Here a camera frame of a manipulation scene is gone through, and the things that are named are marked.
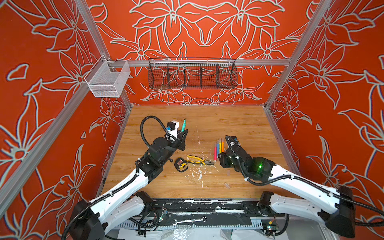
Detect green marker pen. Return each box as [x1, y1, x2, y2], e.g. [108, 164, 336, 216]
[181, 119, 186, 132]

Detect pink marker pen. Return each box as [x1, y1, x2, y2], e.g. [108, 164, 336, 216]
[214, 143, 218, 162]

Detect yellow marker pen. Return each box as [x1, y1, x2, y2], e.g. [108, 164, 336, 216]
[218, 139, 223, 154]

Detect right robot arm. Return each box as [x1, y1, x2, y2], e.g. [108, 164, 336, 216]
[218, 136, 384, 239]

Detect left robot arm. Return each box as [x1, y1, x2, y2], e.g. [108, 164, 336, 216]
[61, 116, 189, 240]

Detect yellow black tape measure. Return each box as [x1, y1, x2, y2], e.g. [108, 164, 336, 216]
[174, 158, 189, 173]

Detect yellow black pliers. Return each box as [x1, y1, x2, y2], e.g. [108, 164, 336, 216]
[186, 155, 215, 166]

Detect silver wrench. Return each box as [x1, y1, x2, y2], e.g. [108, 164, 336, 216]
[173, 217, 207, 226]

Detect small circuit board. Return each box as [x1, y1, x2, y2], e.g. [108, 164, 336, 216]
[263, 220, 278, 238]

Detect white mesh basket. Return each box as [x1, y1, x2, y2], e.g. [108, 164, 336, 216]
[85, 56, 131, 98]

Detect black wire basket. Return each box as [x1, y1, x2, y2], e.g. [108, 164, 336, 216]
[148, 57, 239, 90]

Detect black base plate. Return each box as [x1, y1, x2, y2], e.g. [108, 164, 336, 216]
[152, 198, 285, 218]

